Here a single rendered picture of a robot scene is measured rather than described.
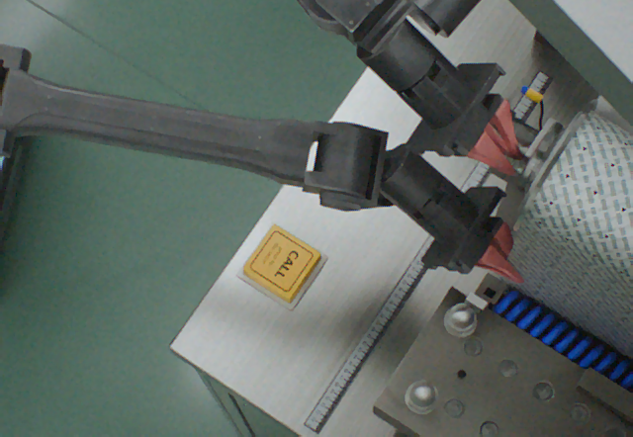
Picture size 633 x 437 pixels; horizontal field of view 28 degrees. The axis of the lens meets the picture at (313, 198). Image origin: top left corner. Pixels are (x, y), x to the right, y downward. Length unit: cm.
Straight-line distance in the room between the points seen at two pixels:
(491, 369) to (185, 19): 147
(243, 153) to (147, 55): 143
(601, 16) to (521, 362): 89
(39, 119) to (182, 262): 126
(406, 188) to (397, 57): 20
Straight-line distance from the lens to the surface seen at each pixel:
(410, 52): 117
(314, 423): 154
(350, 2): 117
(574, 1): 57
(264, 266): 156
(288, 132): 129
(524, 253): 133
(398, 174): 131
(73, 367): 253
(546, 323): 143
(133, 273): 255
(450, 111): 120
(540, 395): 143
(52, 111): 130
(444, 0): 118
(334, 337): 156
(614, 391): 143
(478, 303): 142
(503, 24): 171
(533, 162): 123
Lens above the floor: 243
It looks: 72 degrees down
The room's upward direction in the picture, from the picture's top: 6 degrees counter-clockwise
